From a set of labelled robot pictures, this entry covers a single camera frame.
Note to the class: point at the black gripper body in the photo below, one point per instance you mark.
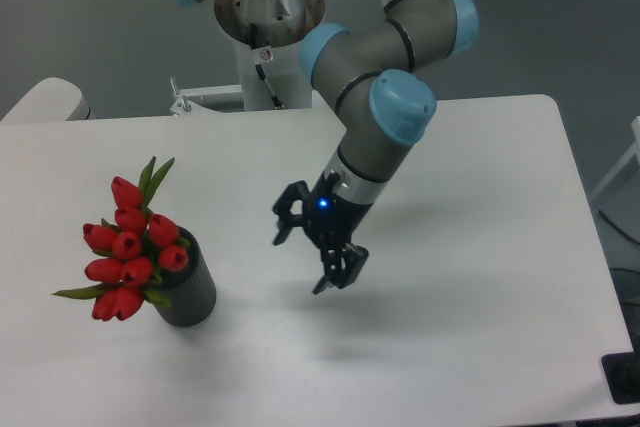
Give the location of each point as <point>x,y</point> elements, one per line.
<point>328,219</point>

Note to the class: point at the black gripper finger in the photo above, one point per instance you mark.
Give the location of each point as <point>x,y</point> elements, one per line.
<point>341,266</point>
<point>287,220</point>

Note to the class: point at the red tulip bouquet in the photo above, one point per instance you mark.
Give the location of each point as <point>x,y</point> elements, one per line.
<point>133,252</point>

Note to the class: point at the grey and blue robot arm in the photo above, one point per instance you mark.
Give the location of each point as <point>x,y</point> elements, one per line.
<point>368,81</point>

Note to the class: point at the dark grey ribbed vase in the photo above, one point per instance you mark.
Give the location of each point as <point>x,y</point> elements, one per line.
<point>191,291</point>

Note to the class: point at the white chair backrest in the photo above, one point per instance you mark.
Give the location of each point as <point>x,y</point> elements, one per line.
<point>51,100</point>

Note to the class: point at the black device at table corner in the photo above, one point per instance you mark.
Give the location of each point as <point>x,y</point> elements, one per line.
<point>622,376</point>

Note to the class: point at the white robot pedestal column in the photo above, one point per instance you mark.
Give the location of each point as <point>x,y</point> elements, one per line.
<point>270,77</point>

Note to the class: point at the white furniture frame at right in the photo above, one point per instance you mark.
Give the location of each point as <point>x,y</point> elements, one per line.
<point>623,169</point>

